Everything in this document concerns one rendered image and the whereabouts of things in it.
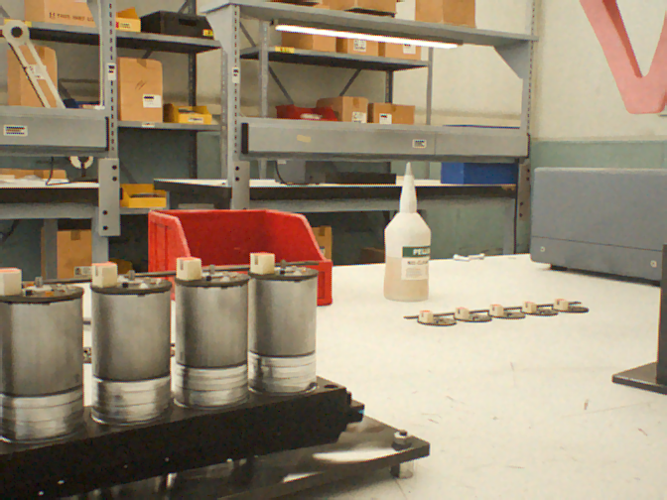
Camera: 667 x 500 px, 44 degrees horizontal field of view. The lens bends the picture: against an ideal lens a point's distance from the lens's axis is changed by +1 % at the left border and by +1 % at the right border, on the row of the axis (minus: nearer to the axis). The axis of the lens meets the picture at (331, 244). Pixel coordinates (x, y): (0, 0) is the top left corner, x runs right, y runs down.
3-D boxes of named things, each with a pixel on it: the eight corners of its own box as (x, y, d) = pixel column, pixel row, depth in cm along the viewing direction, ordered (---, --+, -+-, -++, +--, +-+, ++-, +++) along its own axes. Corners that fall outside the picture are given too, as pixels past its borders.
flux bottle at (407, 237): (424, 302, 59) (429, 163, 58) (378, 299, 60) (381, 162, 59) (432, 295, 62) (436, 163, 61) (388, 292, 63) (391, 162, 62)
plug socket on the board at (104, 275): (126, 286, 25) (125, 264, 25) (98, 288, 25) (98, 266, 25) (116, 282, 26) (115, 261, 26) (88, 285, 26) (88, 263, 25)
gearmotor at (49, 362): (96, 461, 25) (95, 289, 24) (9, 479, 23) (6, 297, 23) (69, 437, 26) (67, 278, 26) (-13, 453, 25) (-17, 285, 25)
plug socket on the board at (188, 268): (208, 279, 27) (208, 259, 27) (184, 281, 27) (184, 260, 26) (197, 276, 28) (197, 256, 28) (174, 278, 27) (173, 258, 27)
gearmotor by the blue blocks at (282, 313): (329, 413, 29) (331, 270, 29) (270, 425, 28) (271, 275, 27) (291, 396, 31) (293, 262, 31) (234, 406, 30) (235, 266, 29)
